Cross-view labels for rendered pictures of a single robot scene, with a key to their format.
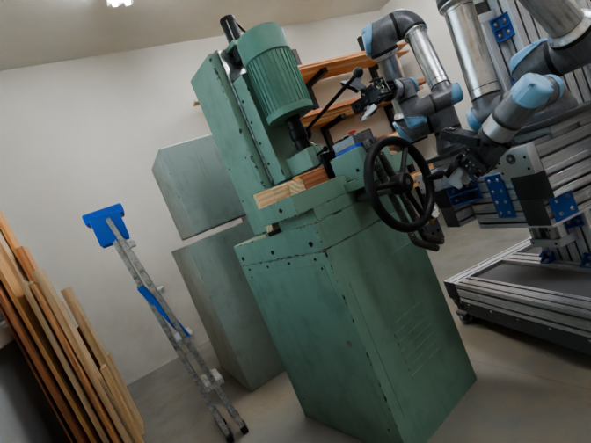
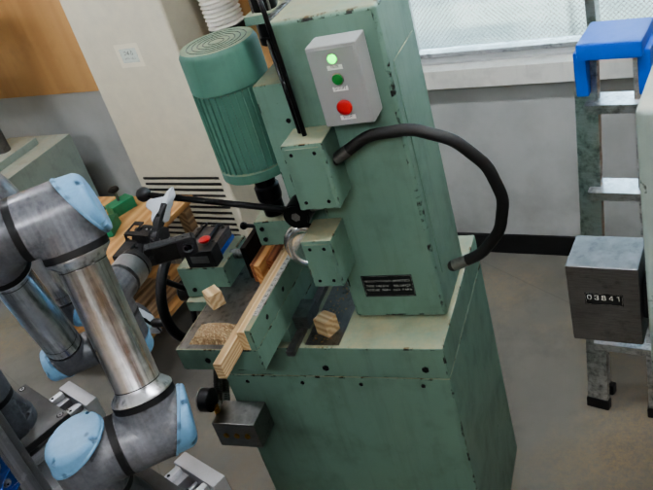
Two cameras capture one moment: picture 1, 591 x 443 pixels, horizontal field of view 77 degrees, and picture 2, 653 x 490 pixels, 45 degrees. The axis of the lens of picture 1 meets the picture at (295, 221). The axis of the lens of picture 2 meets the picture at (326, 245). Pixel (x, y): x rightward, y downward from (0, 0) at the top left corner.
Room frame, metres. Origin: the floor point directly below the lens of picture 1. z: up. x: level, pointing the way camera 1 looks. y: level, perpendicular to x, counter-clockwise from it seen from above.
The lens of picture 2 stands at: (2.90, -0.82, 1.90)
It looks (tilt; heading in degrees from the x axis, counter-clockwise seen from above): 31 degrees down; 153
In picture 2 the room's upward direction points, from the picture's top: 18 degrees counter-clockwise
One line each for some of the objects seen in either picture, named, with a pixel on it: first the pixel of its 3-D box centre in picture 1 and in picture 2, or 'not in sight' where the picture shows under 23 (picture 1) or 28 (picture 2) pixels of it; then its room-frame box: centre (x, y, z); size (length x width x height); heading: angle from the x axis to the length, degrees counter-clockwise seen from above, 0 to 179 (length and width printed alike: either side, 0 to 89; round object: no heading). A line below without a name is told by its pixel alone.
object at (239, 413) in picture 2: (422, 234); (242, 424); (1.40, -0.43, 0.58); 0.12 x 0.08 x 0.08; 35
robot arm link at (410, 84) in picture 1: (404, 89); (111, 297); (1.46, -0.58, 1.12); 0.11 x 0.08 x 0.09; 125
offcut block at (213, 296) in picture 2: not in sight; (214, 297); (1.36, -0.35, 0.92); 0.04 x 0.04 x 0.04; 85
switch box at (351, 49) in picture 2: not in sight; (344, 79); (1.71, -0.06, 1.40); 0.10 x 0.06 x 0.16; 35
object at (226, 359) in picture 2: not in sight; (267, 289); (1.45, -0.25, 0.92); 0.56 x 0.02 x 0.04; 125
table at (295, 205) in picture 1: (349, 181); (251, 279); (1.30, -0.23, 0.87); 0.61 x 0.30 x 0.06; 125
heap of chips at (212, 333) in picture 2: not in sight; (213, 331); (1.46, -0.42, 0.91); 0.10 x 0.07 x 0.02; 35
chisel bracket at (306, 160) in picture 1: (307, 163); (288, 227); (1.38, -0.12, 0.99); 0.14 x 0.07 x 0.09; 35
